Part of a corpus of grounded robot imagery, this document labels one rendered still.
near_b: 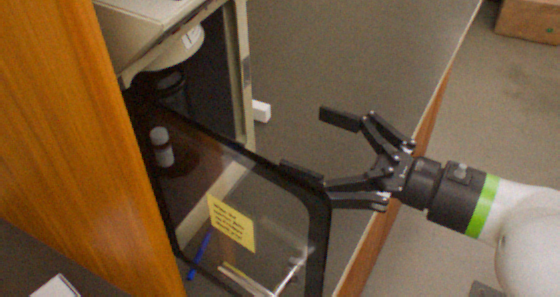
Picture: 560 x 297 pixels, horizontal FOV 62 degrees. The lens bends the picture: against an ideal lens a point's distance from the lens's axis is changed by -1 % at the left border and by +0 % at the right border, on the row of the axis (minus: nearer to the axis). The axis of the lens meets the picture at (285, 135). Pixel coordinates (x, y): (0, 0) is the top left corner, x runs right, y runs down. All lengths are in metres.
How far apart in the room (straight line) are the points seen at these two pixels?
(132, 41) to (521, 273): 0.47
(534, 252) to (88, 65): 0.47
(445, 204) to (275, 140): 0.57
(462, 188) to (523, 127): 2.16
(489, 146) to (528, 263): 2.10
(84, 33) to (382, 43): 1.13
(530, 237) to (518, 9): 2.90
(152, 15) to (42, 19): 0.10
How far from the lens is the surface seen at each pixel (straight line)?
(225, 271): 0.63
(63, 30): 0.45
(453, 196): 0.67
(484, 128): 2.72
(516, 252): 0.56
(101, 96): 0.49
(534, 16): 3.42
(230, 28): 0.88
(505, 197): 0.68
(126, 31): 0.53
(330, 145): 1.13
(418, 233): 2.17
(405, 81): 1.34
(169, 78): 0.84
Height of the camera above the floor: 1.76
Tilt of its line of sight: 45 degrees down
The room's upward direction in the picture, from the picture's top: straight up
